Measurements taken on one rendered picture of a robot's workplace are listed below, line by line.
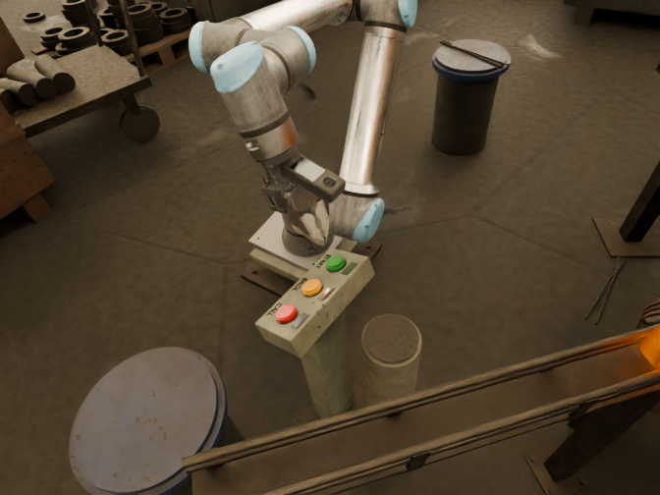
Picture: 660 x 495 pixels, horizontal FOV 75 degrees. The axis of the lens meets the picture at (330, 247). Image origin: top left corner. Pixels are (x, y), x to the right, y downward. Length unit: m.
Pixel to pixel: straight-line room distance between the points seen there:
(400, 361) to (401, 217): 1.06
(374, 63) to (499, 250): 0.87
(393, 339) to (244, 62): 0.56
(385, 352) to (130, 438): 0.53
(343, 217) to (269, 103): 0.66
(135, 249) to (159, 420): 1.11
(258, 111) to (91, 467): 0.74
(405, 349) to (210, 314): 0.93
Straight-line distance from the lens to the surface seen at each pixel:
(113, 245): 2.07
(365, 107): 1.29
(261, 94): 0.72
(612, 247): 1.92
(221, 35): 0.88
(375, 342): 0.88
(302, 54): 0.82
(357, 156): 1.30
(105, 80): 2.61
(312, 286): 0.85
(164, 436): 0.99
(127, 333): 1.73
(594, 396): 0.70
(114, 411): 1.06
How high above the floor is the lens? 1.29
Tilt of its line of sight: 48 degrees down
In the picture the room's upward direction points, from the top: 7 degrees counter-clockwise
